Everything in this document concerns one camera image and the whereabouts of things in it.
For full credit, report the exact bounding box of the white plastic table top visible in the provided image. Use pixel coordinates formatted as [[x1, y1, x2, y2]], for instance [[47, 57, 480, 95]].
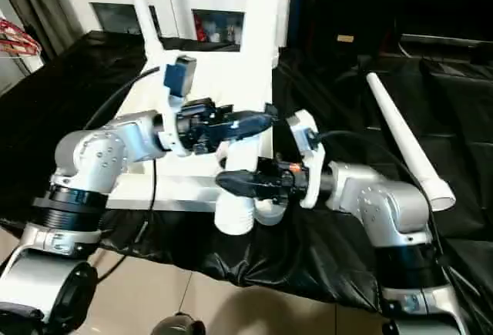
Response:
[[105, 37, 289, 227]]

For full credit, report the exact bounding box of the white plastic table leg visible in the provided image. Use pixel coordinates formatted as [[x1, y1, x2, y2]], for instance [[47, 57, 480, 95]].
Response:
[[213, 0, 285, 237], [122, 0, 171, 67], [364, 72, 457, 213]]

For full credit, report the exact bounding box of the black mat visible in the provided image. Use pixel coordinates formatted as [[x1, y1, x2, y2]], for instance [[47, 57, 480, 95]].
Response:
[[0, 29, 493, 315]]

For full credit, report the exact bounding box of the black metal bar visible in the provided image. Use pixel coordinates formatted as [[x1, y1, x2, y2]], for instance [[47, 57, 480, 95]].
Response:
[[399, 33, 493, 50]]

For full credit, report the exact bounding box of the grey curtain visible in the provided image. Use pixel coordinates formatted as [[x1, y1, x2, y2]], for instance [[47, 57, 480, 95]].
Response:
[[0, 0, 85, 63]]

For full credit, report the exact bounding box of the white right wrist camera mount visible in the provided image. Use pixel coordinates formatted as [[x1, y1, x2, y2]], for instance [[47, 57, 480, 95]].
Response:
[[286, 109, 328, 209]]

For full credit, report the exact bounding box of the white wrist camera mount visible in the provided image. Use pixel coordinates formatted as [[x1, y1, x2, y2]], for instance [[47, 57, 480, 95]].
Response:
[[155, 53, 200, 158], [286, 109, 328, 209]]

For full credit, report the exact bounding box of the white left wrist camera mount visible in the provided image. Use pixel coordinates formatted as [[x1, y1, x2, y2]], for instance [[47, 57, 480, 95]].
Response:
[[155, 53, 200, 158]]

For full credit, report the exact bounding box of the black left wrist camera cable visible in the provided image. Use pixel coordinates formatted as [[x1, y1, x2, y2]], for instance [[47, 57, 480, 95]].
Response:
[[82, 65, 162, 131]]

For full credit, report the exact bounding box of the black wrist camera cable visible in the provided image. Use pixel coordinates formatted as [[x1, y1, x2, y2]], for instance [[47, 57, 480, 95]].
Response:
[[82, 65, 162, 131], [314, 129, 493, 329]]

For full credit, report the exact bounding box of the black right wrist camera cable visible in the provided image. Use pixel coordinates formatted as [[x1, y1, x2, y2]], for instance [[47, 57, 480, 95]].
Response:
[[314, 129, 493, 329]]

